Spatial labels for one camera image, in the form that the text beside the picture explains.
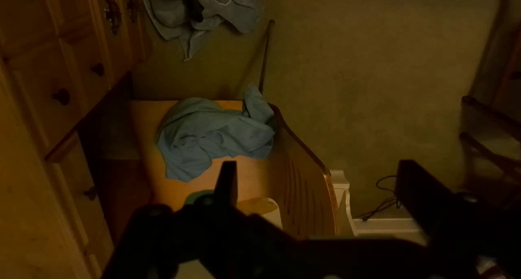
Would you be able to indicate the grey-blue crumpled cloth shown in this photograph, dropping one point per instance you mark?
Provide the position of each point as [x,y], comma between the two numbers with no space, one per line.
[191,10]

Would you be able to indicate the wooden drawer with two knobs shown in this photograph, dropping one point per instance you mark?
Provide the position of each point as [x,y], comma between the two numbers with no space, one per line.
[44,71]

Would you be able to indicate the dark round drawer knob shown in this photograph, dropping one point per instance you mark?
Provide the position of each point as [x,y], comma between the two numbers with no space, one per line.
[90,193]
[97,69]
[62,96]

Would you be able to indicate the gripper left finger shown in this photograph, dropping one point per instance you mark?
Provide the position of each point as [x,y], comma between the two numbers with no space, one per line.
[228,230]

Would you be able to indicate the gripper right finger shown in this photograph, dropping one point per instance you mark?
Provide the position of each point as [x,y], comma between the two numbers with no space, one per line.
[456,222]

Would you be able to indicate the blue cloth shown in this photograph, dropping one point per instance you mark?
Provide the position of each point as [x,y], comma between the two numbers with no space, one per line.
[211,136]

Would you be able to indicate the wooden chair with curved back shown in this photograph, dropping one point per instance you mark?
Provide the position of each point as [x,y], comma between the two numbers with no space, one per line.
[301,189]

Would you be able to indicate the wooden drawer with one knob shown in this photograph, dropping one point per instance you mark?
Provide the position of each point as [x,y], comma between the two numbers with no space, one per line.
[77,177]

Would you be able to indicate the dark wooden chair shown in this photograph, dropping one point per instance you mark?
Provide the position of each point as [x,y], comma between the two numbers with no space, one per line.
[494,120]

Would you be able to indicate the wooden dresser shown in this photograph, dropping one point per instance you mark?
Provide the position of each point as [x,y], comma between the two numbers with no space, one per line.
[36,120]

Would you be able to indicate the white moulding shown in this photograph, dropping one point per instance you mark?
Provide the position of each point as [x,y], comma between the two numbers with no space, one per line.
[378,226]

